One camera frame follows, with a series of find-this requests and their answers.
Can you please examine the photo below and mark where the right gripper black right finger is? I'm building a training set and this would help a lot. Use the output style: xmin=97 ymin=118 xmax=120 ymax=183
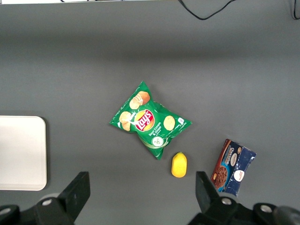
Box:
xmin=187 ymin=171 xmax=278 ymax=225

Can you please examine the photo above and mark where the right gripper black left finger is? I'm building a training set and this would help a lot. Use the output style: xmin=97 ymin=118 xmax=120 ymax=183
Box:
xmin=0 ymin=171 xmax=91 ymax=225

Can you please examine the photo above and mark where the blue chocolate cookie box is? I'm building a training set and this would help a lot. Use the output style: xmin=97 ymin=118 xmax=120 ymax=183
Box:
xmin=210 ymin=138 xmax=257 ymax=197

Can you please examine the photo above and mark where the pale pink plastic tray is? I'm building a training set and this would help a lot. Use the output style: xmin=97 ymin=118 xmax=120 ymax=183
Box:
xmin=0 ymin=115 xmax=48 ymax=191

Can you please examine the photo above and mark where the yellow lemon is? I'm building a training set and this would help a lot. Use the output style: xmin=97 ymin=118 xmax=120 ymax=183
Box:
xmin=171 ymin=152 xmax=188 ymax=179

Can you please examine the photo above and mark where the green chips bag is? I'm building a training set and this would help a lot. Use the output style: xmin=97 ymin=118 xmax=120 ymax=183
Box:
xmin=109 ymin=81 xmax=193 ymax=160

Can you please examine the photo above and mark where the black looping table cable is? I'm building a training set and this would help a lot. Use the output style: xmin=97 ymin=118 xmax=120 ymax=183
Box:
xmin=177 ymin=0 xmax=238 ymax=21

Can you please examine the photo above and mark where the black thin cable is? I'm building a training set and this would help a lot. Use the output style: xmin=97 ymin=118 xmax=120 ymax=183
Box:
xmin=291 ymin=0 xmax=300 ymax=20

